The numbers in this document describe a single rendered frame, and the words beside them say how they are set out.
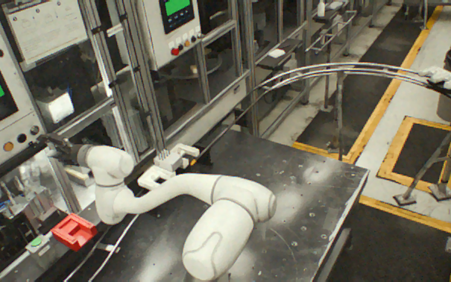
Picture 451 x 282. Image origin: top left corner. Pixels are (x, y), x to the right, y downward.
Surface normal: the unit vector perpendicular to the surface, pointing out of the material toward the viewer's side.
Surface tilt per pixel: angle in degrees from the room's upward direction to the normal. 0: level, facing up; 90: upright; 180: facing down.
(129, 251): 0
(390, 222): 0
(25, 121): 90
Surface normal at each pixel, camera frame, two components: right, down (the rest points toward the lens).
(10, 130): 0.83, 0.26
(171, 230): -0.10, -0.80
